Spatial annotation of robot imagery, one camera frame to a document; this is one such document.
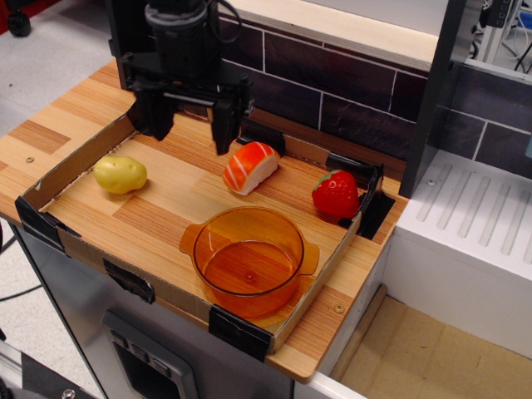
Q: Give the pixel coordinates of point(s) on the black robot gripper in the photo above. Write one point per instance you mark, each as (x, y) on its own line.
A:
(187, 66)

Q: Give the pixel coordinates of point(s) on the salmon nigiri sushi toy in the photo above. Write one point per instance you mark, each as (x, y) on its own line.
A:
(250, 166)

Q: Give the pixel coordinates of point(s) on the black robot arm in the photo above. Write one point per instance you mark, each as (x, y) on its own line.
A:
(182, 66)

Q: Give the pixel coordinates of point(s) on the orange transparent plastic pot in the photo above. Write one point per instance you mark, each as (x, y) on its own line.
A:
(251, 260)

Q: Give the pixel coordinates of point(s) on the cardboard fence with black tape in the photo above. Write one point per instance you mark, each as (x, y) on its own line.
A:
(159, 220)

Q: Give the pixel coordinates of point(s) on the yellow potato toy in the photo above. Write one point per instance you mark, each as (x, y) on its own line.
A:
(119, 174)

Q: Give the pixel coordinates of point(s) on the red strawberry toy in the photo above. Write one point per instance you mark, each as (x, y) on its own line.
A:
(336, 194)

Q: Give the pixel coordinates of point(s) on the black chair caster wheel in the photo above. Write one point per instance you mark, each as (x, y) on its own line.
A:
(18, 24)

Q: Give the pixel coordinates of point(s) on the grey toy oven front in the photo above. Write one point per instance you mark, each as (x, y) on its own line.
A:
(134, 349)

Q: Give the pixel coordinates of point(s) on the white toy sink drainer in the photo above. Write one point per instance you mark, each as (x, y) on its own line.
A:
(461, 251)

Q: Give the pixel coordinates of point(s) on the dark grey left post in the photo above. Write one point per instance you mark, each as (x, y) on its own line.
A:
(130, 32)

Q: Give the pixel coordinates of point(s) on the dark grey post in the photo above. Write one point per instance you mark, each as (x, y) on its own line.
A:
(130, 32)
(452, 50)

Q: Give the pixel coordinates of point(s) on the dark grey right post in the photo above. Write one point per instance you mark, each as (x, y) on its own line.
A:
(452, 50)

